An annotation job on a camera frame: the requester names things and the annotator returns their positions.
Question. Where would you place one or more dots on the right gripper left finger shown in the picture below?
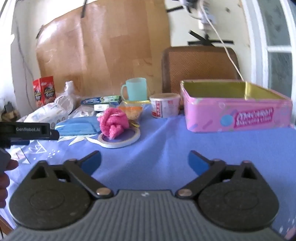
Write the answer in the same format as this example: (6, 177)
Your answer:
(55, 196)

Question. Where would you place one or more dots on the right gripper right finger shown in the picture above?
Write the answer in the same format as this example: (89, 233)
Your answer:
(234, 197)

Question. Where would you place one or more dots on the blue face mask pack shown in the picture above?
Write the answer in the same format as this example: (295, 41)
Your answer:
(88, 125)

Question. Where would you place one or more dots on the small white box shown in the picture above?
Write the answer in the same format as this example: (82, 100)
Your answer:
(101, 107)

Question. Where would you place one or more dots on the pink fluffy scrunchie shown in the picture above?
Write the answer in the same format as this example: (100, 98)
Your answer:
(113, 123)

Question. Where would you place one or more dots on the person's left hand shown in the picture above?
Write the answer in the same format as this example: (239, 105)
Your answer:
(5, 182)

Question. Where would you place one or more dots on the white tissue pack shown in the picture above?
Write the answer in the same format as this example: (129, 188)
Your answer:
(51, 113)

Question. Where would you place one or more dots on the red snack box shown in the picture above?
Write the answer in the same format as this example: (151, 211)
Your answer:
(44, 91)

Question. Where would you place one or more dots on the bagged plastic lids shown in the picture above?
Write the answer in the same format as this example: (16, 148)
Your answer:
(68, 100)

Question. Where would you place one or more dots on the blue patterned tablecloth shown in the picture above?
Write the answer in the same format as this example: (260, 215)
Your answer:
(159, 159)

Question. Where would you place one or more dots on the pink macaron biscuit tin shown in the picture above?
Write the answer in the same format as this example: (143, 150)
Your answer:
(228, 105)

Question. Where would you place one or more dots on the toothpaste box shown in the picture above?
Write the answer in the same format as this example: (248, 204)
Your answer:
(111, 99)

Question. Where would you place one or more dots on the white red paper cup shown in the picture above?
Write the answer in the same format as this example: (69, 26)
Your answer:
(165, 105)

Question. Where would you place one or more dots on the wood pattern board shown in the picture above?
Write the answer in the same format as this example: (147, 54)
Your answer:
(102, 45)

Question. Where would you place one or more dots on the teal plastic mug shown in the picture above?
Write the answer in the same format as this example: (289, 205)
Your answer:
(136, 89)

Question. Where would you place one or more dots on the brown woven tray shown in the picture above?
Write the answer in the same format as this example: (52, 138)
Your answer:
(195, 63)

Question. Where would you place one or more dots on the white framed glass door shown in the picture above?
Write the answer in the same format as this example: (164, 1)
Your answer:
(271, 28)

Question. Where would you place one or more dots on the white power strip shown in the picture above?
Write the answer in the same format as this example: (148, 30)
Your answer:
(199, 10)

